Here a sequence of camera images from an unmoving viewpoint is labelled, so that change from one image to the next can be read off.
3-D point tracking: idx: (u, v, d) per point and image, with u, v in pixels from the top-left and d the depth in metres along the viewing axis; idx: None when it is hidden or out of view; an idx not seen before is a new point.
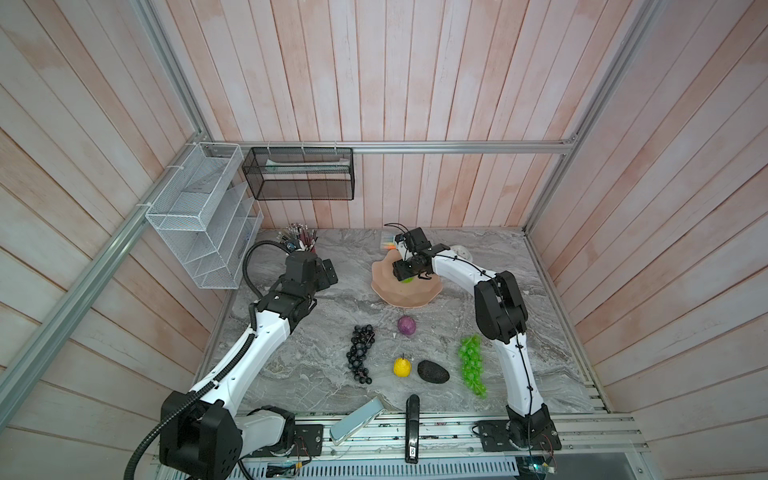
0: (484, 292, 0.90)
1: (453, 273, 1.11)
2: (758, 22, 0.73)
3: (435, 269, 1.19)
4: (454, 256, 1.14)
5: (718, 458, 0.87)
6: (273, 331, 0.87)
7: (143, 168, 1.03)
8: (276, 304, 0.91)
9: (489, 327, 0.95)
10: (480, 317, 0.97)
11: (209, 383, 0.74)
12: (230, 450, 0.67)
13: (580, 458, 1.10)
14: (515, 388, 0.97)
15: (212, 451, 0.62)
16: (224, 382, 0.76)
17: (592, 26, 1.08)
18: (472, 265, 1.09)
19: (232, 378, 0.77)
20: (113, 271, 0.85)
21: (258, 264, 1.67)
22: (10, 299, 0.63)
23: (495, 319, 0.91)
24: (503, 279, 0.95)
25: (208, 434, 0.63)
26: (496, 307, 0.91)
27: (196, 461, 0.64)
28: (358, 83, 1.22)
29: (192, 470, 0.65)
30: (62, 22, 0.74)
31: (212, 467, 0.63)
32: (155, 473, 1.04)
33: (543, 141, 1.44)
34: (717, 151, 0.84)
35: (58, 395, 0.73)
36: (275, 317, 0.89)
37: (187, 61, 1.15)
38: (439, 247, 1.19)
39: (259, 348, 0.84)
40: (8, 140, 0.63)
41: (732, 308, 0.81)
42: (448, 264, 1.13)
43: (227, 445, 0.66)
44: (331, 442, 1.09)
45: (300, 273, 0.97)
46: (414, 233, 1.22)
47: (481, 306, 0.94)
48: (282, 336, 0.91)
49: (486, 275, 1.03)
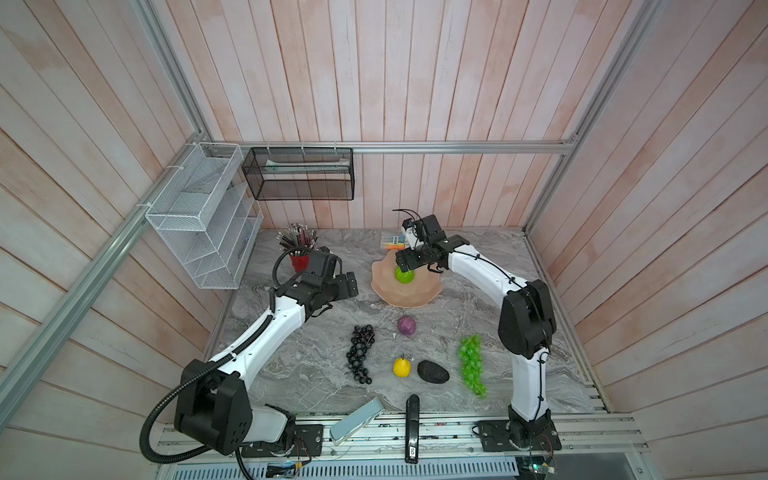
0: (515, 304, 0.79)
1: (476, 274, 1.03)
2: (757, 22, 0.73)
3: (451, 265, 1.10)
4: (475, 255, 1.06)
5: (720, 458, 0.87)
6: (290, 315, 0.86)
7: (143, 168, 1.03)
8: (295, 291, 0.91)
9: (515, 342, 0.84)
10: (506, 330, 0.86)
11: (227, 355, 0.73)
12: (240, 423, 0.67)
13: (581, 458, 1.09)
14: (524, 394, 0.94)
15: (225, 420, 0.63)
16: (241, 356, 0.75)
17: (592, 26, 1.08)
18: (497, 269, 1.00)
19: (249, 354, 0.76)
20: (114, 270, 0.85)
21: (258, 264, 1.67)
22: (10, 299, 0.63)
23: (525, 334, 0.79)
24: (534, 288, 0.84)
25: (223, 404, 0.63)
26: (526, 321, 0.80)
27: (208, 429, 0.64)
28: (358, 83, 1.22)
29: (204, 437, 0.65)
30: (62, 23, 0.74)
31: (224, 435, 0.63)
32: (155, 473, 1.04)
33: (543, 141, 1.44)
34: (717, 151, 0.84)
35: (58, 395, 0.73)
36: (293, 302, 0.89)
37: (187, 61, 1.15)
38: (456, 242, 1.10)
39: (276, 329, 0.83)
40: (8, 140, 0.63)
41: (732, 309, 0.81)
42: (468, 263, 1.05)
43: (239, 417, 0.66)
44: (331, 442, 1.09)
45: (321, 268, 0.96)
46: (428, 223, 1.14)
47: (508, 318, 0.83)
48: (295, 324, 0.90)
49: (517, 283, 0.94)
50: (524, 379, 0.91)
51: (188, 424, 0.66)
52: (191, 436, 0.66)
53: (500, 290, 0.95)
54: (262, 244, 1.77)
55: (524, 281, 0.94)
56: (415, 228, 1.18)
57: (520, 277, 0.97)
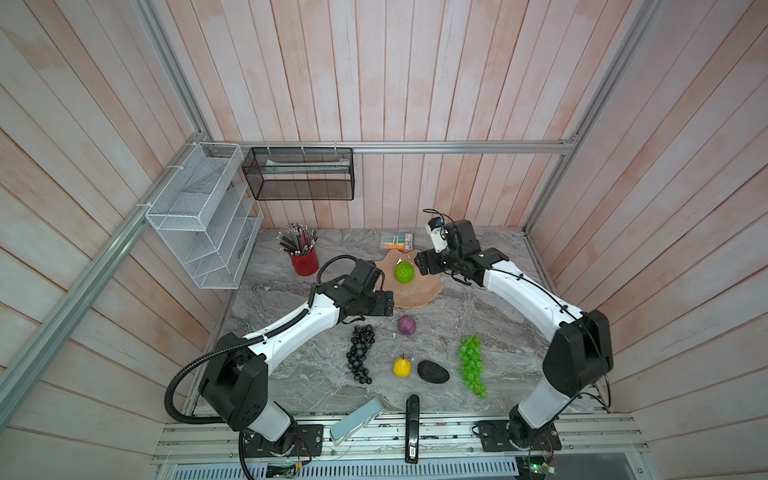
0: (572, 341, 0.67)
1: (516, 296, 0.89)
2: (758, 22, 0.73)
3: (486, 284, 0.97)
4: (517, 275, 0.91)
5: (720, 458, 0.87)
6: (324, 314, 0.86)
7: (143, 168, 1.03)
8: (334, 293, 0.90)
9: (562, 379, 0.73)
10: (552, 364, 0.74)
11: (259, 336, 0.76)
12: (254, 405, 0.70)
13: (581, 458, 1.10)
14: (542, 407, 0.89)
15: (242, 396, 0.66)
16: (271, 341, 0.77)
17: (592, 26, 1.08)
18: (548, 295, 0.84)
19: (279, 341, 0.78)
20: (114, 270, 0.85)
21: (258, 264, 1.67)
22: (10, 299, 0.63)
23: (579, 373, 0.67)
24: (591, 321, 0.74)
25: (244, 382, 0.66)
26: (582, 359, 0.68)
27: (225, 401, 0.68)
28: (358, 83, 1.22)
29: (219, 408, 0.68)
30: (62, 23, 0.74)
31: (237, 410, 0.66)
32: (155, 473, 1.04)
33: (543, 141, 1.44)
34: (717, 152, 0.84)
35: (57, 396, 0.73)
36: (330, 302, 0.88)
37: (187, 61, 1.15)
38: (494, 257, 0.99)
39: (308, 323, 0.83)
40: (8, 140, 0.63)
41: (732, 309, 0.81)
42: (509, 283, 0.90)
43: (254, 399, 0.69)
44: (331, 442, 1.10)
45: (365, 276, 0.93)
46: (462, 230, 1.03)
47: (559, 354, 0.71)
48: (326, 326, 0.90)
49: (571, 314, 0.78)
50: (546, 400, 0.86)
51: (208, 391, 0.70)
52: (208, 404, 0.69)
53: (550, 321, 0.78)
54: (262, 244, 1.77)
55: (580, 313, 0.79)
56: (446, 232, 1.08)
57: (575, 307, 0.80)
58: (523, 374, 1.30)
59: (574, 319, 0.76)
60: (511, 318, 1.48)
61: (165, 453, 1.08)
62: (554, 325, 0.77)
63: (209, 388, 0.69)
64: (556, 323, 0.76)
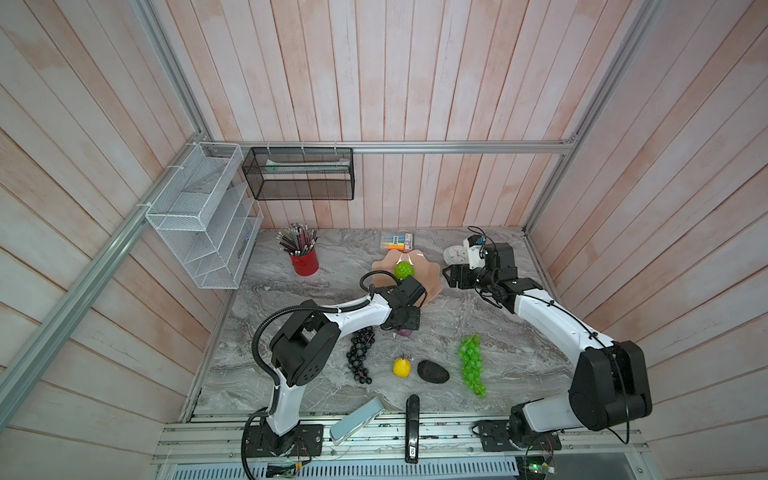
0: (595, 366, 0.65)
1: (545, 322, 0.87)
2: (758, 22, 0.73)
3: (516, 309, 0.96)
4: (548, 301, 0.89)
5: (720, 458, 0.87)
6: (380, 309, 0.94)
7: (143, 168, 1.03)
8: (388, 294, 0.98)
9: (588, 411, 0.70)
10: (579, 393, 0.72)
11: (334, 307, 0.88)
12: (316, 367, 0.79)
13: (580, 458, 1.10)
14: (550, 410, 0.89)
15: (313, 354, 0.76)
16: (343, 314, 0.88)
17: (592, 27, 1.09)
18: (578, 322, 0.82)
19: (348, 316, 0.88)
20: (114, 270, 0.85)
21: (257, 264, 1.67)
22: (10, 299, 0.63)
23: (605, 406, 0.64)
24: (623, 352, 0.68)
25: (318, 341, 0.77)
26: (609, 391, 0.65)
27: (293, 358, 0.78)
28: (358, 83, 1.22)
29: (288, 362, 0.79)
30: (62, 23, 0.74)
31: (302, 365, 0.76)
32: (155, 473, 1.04)
33: (543, 141, 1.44)
34: (717, 152, 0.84)
35: (57, 395, 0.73)
36: (385, 301, 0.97)
37: (187, 61, 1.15)
38: (527, 285, 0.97)
39: (368, 312, 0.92)
40: (8, 140, 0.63)
41: (732, 309, 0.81)
42: (538, 308, 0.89)
43: (320, 360, 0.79)
44: (331, 442, 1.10)
45: (413, 289, 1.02)
46: (501, 255, 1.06)
47: (585, 382, 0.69)
48: (378, 321, 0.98)
49: (600, 342, 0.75)
50: (558, 415, 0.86)
51: (282, 344, 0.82)
52: (280, 355, 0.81)
53: (577, 346, 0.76)
54: (262, 244, 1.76)
55: (611, 343, 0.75)
56: (487, 251, 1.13)
57: (606, 336, 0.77)
58: (523, 374, 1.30)
59: (603, 347, 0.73)
60: (511, 318, 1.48)
61: (165, 452, 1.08)
62: (580, 350, 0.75)
63: (284, 342, 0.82)
64: (582, 347, 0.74)
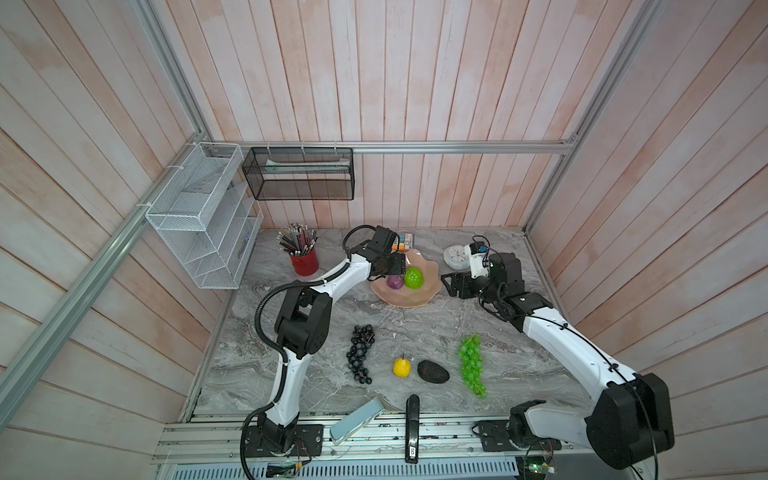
0: (618, 404, 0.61)
1: (560, 350, 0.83)
2: (758, 22, 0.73)
3: (526, 330, 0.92)
4: (561, 326, 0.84)
5: (723, 459, 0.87)
6: (362, 266, 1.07)
7: (143, 168, 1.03)
8: (366, 252, 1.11)
9: (608, 447, 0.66)
10: (599, 429, 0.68)
11: (321, 279, 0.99)
12: (320, 334, 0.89)
13: (579, 457, 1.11)
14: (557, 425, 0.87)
15: (315, 324, 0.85)
16: (329, 283, 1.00)
17: (592, 26, 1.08)
18: (596, 351, 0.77)
19: (334, 283, 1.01)
20: (113, 271, 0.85)
21: (258, 264, 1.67)
22: (10, 299, 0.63)
23: (629, 444, 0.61)
24: (646, 385, 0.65)
25: (317, 313, 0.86)
26: (633, 428, 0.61)
27: (300, 332, 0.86)
28: (358, 83, 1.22)
29: (294, 339, 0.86)
30: (61, 21, 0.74)
31: (310, 337, 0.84)
32: (155, 473, 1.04)
33: (543, 141, 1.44)
34: (717, 152, 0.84)
35: (57, 395, 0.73)
36: (364, 259, 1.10)
37: (187, 62, 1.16)
38: (537, 303, 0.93)
39: (352, 273, 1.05)
40: (8, 140, 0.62)
41: (731, 309, 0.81)
42: (551, 333, 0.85)
43: (321, 329, 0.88)
44: (331, 442, 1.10)
45: (384, 239, 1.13)
46: (509, 269, 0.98)
47: (606, 418, 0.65)
48: (364, 276, 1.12)
49: (621, 376, 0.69)
50: (561, 427, 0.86)
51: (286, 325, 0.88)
52: (286, 335, 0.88)
53: (598, 381, 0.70)
54: (262, 244, 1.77)
55: (632, 376, 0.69)
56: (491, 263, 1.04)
57: (627, 368, 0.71)
58: (523, 374, 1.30)
59: (624, 381, 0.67)
60: None
61: (165, 452, 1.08)
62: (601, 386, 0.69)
63: (287, 323, 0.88)
64: (603, 383, 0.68)
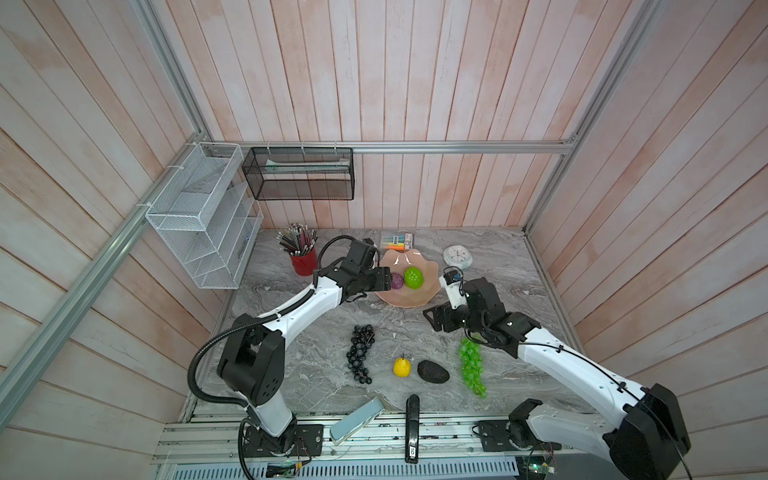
0: (643, 431, 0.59)
1: (560, 372, 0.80)
2: (758, 22, 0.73)
3: (522, 356, 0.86)
4: (558, 347, 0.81)
5: (723, 458, 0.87)
6: (329, 293, 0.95)
7: (143, 168, 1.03)
8: (335, 275, 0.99)
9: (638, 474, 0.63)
10: (625, 456, 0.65)
11: (273, 314, 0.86)
12: (273, 379, 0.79)
13: (580, 457, 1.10)
14: (563, 434, 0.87)
15: (263, 369, 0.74)
16: (285, 318, 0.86)
17: (592, 26, 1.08)
18: (599, 370, 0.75)
19: (291, 317, 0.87)
20: (113, 271, 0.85)
21: (258, 264, 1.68)
22: (10, 299, 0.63)
23: (657, 465, 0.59)
24: (657, 399, 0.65)
25: (264, 355, 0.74)
26: (659, 449, 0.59)
27: (246, 377, 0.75)
28: (358, 83, 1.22)
29: (241, 385, 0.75)
30: (61, 21, 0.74)
31: (259, 383, 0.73)
32: (155, 473, 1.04)
33: (543, 141, 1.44)
34: (717, 152, 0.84)
35: (57, 395, 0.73)
36: (333, 283, 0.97)
37: (187, 61, 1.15)
38: (524, 326, 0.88)
39: (316, 302, 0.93)
40: (8, 140, 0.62)
41: (731, 309, 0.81)
42: (548, 357, 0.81)
43: (273, 372, 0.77)
44: (331, 442, 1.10)
45: (361, 256, 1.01)
46: (485, 294, 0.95)
47: (631, 444, 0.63)
48: (334, 302, 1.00)
49: (633, 395, 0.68)
50: (567, 433, 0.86)
51: (231, 370, 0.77)
52: (232, 380, 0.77)
53: (611, 406, 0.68)
54: (262, 244, 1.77)
55: (642, 393, 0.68)
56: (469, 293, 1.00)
57: (635, 385, 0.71)
58: (523, 374, 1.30)
59: (637, 400, 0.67)
60: None
61: (165, 452, 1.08)
62: (615, 410, 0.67)
63: (231, 367, 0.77)
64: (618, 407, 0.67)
